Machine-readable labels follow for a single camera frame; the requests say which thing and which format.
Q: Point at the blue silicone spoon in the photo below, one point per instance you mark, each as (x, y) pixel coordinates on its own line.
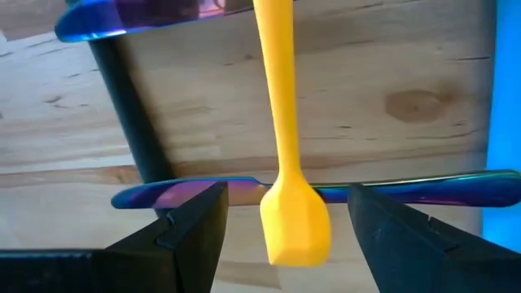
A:
(506, 122)

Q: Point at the black slotted spoon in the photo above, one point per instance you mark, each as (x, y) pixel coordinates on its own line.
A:
(130, 114)

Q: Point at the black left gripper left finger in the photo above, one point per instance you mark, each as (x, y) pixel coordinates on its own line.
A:
(183, 252)

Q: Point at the iridescent table knife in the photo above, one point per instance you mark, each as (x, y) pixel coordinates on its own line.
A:
(122, 18)
(407, 191)

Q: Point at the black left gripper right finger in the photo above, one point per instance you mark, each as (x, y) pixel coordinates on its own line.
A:
(415, 256)

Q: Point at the slim yellow silicone spatula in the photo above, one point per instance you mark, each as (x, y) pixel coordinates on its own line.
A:
(295, 224)

